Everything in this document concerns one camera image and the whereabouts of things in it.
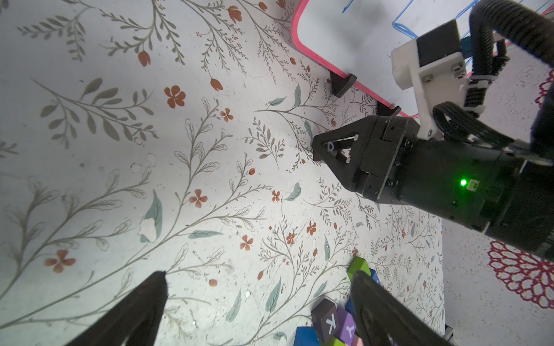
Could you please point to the black whiteboard stand foot left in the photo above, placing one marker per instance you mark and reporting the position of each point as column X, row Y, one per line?
column 340, row 85

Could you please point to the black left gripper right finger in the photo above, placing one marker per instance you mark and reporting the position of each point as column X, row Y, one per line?
column 382, row 320

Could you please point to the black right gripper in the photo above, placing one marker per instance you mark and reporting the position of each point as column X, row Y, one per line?
column 505, row 194

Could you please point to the blue H block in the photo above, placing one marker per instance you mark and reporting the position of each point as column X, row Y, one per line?
column 306, row 336

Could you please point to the pink framed whiteboard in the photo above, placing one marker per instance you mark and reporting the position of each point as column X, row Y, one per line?
column 357, row 37

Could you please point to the black whiteboard stand foot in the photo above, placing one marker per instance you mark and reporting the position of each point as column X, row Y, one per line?
column 340, row 85
column 387, row 111

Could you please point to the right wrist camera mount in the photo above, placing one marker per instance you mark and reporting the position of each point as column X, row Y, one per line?
column 433, row 66

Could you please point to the black K block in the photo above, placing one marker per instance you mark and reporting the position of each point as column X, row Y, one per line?
column 324, row 320

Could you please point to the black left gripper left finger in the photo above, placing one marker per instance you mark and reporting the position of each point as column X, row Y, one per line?
column 135, row 320

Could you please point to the dark brown P block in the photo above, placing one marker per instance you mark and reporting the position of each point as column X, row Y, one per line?
column 330, row 146

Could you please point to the long green block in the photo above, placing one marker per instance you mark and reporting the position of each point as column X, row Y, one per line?
column 358, row 264

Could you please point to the purple Y block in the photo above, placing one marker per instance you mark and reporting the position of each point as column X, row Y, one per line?
column 346, row 326

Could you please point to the black whiteboard stand foot right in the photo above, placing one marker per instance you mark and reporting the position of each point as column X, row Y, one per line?
column 387, row 111

